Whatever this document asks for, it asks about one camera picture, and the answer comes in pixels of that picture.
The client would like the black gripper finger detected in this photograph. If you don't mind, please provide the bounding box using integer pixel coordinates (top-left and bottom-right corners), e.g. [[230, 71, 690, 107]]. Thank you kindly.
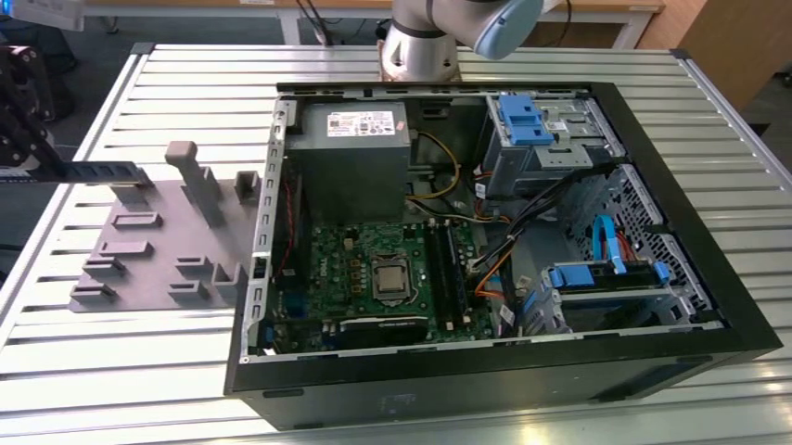
[[0, 115, 70, 184], [0, 44, 57, 141]]

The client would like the blue RAM stick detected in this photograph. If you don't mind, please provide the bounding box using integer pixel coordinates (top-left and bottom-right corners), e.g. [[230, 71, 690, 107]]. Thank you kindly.
[[0, 159, 155, 188]]

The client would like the black RAM slot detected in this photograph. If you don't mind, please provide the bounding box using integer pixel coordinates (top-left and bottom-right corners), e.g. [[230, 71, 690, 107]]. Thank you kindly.
[[431, 221, 452, 328]]

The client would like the black mesh waste bin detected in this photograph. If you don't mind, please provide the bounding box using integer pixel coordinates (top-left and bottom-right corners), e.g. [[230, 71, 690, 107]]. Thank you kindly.
[[0, 16, 79, 124]]

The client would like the grey parts rack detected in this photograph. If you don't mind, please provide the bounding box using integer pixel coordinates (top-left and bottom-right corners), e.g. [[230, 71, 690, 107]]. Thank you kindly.
[[67, 137, 265, 314]]

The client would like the grey power supply unit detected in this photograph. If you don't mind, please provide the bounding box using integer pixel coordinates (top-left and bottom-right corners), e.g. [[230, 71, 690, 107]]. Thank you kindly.
[[288, 101, 413, 228]]

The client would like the green motherboard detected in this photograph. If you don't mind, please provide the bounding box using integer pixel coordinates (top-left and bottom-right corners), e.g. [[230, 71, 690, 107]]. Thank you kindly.
[[272, 220, 497, 353]]

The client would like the CPU socket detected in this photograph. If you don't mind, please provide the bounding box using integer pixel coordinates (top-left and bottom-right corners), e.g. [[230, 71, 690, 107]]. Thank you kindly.
[[369, 252, 417, 308]]

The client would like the silver CPU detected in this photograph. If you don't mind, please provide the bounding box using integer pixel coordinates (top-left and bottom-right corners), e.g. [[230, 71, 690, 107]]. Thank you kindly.
[[374, 266, 410, 298]]

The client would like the black graphics card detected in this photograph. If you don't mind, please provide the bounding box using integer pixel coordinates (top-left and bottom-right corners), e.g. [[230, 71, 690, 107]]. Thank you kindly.
[[325, 314, 432, 351]]

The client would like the blue drive carrier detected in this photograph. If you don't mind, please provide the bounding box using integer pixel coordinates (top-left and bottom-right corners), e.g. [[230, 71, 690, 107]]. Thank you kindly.
[[499, 95, 552, 146]]

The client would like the black open PC case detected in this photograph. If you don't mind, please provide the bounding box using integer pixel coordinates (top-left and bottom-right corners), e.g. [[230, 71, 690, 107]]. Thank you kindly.
[[222, 81, 784, 432]]

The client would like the metal drive cage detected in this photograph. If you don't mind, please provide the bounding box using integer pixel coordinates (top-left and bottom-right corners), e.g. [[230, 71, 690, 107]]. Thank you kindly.
[[519, 266, 726, 337], [481, 95, 627, 200]]

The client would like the hard disk in blue carrier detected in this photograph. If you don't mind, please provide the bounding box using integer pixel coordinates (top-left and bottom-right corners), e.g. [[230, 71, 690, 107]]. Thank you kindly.
[[549, 261, 670, 293]]

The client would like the wooden cabinet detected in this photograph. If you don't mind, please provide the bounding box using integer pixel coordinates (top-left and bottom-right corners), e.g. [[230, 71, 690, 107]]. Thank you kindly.
[[636, 0, 792, 112]]

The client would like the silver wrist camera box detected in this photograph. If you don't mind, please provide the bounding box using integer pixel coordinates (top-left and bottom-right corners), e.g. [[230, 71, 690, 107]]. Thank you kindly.
[[11, 0, 87, 32]]

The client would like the thin red wire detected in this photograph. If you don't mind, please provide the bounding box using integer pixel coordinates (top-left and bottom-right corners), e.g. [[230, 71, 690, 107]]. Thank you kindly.
[[278, 180, 300, 275]]

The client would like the yellow wire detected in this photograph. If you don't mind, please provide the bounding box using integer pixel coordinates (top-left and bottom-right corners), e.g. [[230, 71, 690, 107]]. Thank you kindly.
[[405, 132, 464, 201]]

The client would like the mixed colour wire bundle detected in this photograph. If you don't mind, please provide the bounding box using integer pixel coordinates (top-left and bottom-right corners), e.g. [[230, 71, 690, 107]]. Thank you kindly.
[[408, 197, 515, 228]]

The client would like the orange wire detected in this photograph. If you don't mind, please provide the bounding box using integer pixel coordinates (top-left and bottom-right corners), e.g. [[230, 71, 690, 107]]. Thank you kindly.
[[475, 257, 519, 298]]

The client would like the black hanging cable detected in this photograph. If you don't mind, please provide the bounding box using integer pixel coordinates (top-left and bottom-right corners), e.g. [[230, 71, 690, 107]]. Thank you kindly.
[[557, 0, 577, 45]]

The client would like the wooden desk white frame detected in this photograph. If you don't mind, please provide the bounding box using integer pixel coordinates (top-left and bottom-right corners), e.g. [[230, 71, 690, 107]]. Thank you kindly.
[[83, 0, 667, 50]]

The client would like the blue flat wire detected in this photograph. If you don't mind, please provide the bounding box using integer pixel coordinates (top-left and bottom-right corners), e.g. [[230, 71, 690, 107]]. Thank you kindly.
[[592, 215, 628, 273]]

